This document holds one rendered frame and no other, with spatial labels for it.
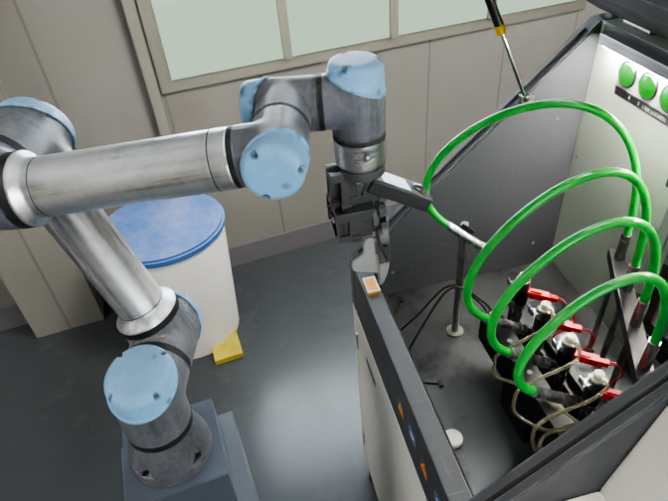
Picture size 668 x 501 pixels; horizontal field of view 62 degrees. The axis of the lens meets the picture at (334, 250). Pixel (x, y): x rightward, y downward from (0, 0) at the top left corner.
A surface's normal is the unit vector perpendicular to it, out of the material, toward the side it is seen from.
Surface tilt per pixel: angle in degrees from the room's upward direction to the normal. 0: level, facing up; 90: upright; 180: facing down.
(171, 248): 0
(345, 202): 90
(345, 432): 0
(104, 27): 90
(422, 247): 90
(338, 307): 0
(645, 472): 76
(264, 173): 90
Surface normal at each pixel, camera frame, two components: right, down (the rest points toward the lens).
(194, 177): -0.01, 0.55
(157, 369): -0.08, -0.68
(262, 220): 0.34, 0.57
